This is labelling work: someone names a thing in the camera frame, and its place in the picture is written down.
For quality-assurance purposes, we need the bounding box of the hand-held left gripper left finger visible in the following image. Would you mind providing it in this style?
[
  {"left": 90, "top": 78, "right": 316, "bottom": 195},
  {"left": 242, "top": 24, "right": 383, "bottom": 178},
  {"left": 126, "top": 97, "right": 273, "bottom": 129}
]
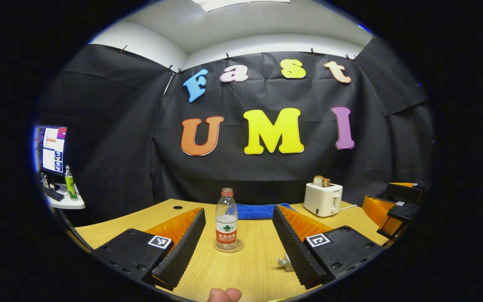
[{"left": 93, "top": 207, "right": 206, "bottom": 291}]

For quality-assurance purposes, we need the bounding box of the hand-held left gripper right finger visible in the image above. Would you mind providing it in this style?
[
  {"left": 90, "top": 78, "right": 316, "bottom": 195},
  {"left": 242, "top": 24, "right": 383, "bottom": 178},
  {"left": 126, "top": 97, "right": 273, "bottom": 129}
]
[{"left": 272, "top": 205, "right": 382, "bottom": 290}]

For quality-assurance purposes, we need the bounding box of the white ceramic teacup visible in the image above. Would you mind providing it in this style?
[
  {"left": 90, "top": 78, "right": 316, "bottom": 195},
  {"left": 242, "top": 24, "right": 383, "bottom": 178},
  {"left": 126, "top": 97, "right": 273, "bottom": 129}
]
[{"left": 277, "top": 252, "right": 296, "bottom": 272}]

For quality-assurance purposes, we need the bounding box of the clear plastic water bottle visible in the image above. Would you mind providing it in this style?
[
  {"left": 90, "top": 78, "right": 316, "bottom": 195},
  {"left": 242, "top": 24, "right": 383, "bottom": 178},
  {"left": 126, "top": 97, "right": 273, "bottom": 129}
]
[{"left": 215, "top": 187, "right": 239, "bottom": 251}]

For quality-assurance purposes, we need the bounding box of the round beige coaster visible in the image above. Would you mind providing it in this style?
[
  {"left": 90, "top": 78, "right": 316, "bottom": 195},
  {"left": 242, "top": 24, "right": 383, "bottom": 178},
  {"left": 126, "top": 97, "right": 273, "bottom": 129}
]
[{"left": 213, "top": 239, "right": 244, "bottom": 253}]

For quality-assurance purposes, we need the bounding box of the green drink bottle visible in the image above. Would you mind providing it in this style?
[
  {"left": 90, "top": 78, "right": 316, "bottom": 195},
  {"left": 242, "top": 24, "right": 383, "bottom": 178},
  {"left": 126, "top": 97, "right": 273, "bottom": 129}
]
[{"left": 64, "top": 165, "right": 78, "bottom": 201}]

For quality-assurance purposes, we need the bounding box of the blue towel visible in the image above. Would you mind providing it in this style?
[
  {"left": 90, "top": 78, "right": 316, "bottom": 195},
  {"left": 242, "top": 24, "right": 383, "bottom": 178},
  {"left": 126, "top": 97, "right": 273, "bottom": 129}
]
[{"left": 236, "top": 203, "right": 293, "bottom": 220}]

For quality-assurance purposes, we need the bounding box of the white toaster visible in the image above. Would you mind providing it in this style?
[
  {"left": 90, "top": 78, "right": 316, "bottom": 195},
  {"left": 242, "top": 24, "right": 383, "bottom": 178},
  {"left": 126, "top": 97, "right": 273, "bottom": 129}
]
[{"left": 304, "top": 182, "right": 343, "bottom": 218}]

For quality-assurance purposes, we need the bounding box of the black backdrop cloth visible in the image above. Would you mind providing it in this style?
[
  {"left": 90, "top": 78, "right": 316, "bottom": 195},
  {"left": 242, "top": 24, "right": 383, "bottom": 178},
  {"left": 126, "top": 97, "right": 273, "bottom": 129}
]
[{"left": 36, "top": 37, "right": 435, "bottom": 227}]

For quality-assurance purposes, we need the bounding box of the white side table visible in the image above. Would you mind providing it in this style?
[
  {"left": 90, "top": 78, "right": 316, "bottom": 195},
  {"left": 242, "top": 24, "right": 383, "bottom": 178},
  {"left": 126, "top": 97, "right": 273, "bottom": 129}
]
[{"left": 42, "top": 185, "right": 86, "bottom": 210}]

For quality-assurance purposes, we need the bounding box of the black keyboard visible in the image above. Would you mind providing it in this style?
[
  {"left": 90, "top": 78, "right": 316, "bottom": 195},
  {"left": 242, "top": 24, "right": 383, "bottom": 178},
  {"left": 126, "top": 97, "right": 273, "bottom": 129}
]
[{"left": 42, "top": 187, "right": 65, "bottom": 202}]

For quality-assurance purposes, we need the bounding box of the computer monitor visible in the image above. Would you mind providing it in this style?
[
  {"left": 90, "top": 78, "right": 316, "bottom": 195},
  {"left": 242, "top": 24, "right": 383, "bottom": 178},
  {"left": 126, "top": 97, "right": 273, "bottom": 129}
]
[{"left": 36, "top": 125, "right": 68, "bottom": 176}]

